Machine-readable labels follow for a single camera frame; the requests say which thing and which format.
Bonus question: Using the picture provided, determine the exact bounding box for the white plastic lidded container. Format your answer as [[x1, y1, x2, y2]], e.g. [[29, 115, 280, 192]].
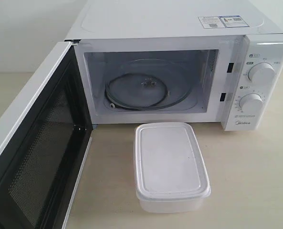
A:
[[133, 122, 211, 213]]

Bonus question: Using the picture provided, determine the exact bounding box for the white microwave door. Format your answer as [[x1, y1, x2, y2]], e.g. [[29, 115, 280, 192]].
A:
[[0, 41, 93, 229]]

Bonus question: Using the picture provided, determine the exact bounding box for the white microwave oven body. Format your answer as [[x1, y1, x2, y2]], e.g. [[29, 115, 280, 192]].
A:
[[65, 0, 283, 131]]

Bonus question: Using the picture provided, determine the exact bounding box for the glass turntable plate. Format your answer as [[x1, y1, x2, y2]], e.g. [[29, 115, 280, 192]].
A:
[[105, 59, 193, 111]]

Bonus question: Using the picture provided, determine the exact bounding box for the lower white control knob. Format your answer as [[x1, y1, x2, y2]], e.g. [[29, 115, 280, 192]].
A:
[[239, 94, 263, 113]]

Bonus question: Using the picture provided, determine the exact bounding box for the white control knob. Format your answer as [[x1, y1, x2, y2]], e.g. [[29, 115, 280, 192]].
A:
[[239, 94, 263, 113], [248, 62, 275, 85]]

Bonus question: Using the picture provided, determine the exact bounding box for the white blue warning sticker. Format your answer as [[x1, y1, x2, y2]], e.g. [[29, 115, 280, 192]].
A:
[[198, 16, 225, 29]]

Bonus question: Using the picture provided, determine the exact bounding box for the upper white control knob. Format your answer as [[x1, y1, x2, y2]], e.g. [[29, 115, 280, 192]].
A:
[[248, 62, 275, 85]]

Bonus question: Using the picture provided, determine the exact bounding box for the blue energy label sticker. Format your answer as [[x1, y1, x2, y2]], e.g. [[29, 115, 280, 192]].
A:
[[219, 15, 249, 28]]

